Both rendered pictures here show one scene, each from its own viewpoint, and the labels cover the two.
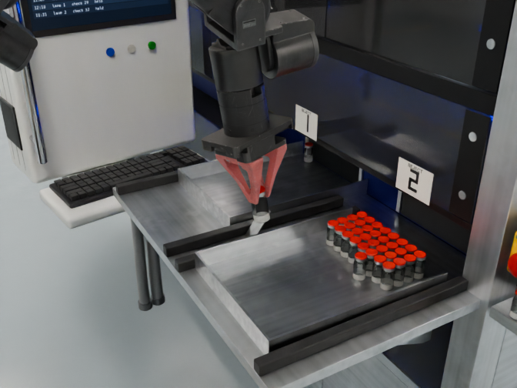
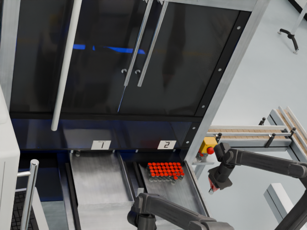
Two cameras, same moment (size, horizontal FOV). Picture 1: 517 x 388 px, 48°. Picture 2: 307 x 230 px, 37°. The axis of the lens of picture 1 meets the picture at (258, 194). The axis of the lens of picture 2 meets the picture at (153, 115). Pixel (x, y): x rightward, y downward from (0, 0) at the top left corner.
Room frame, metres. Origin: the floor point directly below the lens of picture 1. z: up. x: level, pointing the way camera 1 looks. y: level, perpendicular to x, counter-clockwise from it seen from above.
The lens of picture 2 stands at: (1.00, 1.47, 2.57)
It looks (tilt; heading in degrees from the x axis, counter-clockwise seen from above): 39 degrees down; 271
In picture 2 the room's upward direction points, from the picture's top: 20 degrees clockwise
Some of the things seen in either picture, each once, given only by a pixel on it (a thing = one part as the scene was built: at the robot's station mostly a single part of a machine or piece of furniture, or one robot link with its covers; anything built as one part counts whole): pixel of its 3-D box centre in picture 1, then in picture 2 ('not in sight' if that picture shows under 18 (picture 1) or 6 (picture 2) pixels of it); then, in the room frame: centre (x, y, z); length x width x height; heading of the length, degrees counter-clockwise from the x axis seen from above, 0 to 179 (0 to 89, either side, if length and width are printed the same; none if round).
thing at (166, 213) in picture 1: (284, 233); (134, 190); (0.99, -0.05, 0.87); 0.70 x 0.48 x 0.02; 30
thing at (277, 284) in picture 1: (317, 270); (171, 191); (0.82, -0.10, 0.90); 0.34 x 0.26 x 0.04; 119
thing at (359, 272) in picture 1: (359, 266); (174, 180); (0.82, -0.17, 0.90); 0.02 x 0.02 x 0.05
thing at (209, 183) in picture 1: (271, 181); (99, 176); (1.17, -0.03, 0.90); 0.34 x 0.26 x 0.04; 120
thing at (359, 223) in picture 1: (378, 246); (164, 170); (0.89, -0.22, 0.90); 0.18 x 0.02 x 0.05; 29
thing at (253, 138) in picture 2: not in sight; (238, 135); (0.54, -0.69, 0.92); 0.69 x 0.15 x 0.16; 30
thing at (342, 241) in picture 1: (358, 253); (166, 177); (0.86, -0.18, 0.90); 0.18 x 0.02 x 0.05; 29
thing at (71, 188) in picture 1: (132, 172); (21, 228); (1.39, 0.33, 0.82); 0.40 x 0.14 x 0.02; 128
